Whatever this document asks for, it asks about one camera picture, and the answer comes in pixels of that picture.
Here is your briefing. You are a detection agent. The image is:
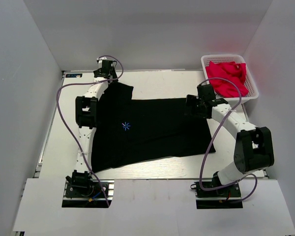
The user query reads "red t shirt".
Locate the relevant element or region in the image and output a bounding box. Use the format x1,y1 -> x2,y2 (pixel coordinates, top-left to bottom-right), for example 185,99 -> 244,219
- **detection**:
206,61 -> 249,98

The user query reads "blue label sticker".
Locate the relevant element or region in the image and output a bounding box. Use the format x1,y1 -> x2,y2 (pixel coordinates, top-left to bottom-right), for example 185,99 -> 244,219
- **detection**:
65,73 -> 83,78

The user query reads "black t shirt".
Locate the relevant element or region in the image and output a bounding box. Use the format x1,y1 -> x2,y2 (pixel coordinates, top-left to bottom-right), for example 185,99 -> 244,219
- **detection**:
91,83 -> 211,173

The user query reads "white perforated plastic basket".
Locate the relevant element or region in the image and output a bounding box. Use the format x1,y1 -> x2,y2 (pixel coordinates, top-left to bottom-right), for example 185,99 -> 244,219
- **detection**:
201,54 -> 259,104

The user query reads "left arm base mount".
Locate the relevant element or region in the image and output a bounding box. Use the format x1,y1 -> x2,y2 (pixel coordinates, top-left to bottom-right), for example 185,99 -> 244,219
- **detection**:
62,171 -> 114,208

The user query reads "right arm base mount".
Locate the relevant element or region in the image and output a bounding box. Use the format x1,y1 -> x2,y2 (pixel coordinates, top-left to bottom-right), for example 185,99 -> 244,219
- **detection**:
190,181 -> 243,209

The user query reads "white front cover panel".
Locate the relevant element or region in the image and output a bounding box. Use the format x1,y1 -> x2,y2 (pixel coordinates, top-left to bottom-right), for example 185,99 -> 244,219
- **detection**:
14,178 -> 295,236

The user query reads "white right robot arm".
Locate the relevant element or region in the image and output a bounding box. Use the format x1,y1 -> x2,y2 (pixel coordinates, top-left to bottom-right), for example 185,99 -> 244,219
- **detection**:
186,82 -> 274,196

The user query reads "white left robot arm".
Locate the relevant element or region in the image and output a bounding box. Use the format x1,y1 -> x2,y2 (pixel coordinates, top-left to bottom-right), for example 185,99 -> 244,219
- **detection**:
75,56 -> 118,173

